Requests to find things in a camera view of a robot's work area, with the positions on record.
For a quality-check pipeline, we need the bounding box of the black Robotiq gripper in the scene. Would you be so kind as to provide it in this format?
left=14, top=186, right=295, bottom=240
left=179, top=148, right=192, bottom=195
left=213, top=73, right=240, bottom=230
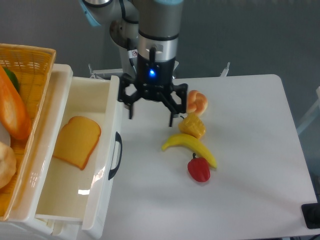
left=117, top=54, right=188, bottom=127

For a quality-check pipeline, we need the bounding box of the orange toy bread slice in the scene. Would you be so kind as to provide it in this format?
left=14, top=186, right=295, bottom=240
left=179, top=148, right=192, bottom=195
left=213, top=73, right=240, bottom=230
left=52, top=116, right=101, bottom=170

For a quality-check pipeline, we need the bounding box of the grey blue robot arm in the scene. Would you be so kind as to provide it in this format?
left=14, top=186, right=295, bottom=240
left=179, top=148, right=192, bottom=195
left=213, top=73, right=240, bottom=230
left=79, top=0, right=188, bottom=120

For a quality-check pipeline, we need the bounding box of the toy knotted bread roll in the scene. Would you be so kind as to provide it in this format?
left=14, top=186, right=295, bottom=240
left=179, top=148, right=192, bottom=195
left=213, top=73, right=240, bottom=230
left=186, top=90, right=208, bottom=117

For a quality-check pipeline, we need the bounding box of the open upper white drawer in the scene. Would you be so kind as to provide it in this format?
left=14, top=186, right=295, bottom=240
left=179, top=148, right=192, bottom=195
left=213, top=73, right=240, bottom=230
left=35, top=76, right=122, bottom=240

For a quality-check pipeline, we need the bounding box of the beige toy bread roll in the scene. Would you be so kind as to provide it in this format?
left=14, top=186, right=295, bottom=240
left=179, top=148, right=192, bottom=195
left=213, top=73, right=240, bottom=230
left=0, top=142, right=17, bottom=188

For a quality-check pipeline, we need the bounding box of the white plastic drawer cabinet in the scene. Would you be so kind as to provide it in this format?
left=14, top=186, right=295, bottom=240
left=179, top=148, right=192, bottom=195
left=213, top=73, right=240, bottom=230
left=0, top=64, right=79, bottom=240

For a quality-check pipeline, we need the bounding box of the yellow toy bell pepper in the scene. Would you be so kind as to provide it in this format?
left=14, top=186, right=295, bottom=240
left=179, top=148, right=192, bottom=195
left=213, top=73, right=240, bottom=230
left=178, top=112, right=207, bottom=139

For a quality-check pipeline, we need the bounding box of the yellow toy banana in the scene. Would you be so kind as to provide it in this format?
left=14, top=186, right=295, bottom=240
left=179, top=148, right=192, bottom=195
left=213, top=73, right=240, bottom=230
left=161, top=133, right=218, bottom=169

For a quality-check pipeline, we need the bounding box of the red toy bell pepper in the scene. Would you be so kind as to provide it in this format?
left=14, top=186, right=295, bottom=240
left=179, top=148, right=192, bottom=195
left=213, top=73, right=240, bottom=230
left=187, top=153, right=211, bottom=183

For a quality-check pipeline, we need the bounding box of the orange woven plastic basket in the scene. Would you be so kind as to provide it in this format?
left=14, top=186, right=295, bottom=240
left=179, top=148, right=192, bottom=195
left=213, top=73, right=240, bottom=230
left=0, top=43, right=56, bottom=222

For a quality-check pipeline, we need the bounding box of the green toy vegetable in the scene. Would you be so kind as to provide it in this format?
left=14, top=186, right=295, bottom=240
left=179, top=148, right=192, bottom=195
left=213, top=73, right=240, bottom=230
left=3, top=67, right=20, bottom=93

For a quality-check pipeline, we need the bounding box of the orange toy baguette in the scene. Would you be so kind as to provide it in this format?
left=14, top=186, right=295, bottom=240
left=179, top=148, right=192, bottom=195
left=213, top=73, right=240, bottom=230
left=0, top=66, right=32, bottom=140

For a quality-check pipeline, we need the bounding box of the black device at table edge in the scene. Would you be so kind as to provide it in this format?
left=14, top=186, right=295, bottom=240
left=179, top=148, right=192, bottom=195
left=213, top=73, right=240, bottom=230
left=301, top=203, right=320, bottom=229

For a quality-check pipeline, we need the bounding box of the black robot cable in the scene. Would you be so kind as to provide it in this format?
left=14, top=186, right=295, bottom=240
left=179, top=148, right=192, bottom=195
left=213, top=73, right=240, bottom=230
left=127, top=37, right=139, bottom=76

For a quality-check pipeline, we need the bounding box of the black drawer handle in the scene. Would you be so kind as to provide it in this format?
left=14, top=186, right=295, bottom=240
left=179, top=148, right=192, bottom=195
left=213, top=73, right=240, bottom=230
left=108, top=131, right=123, bottom=181

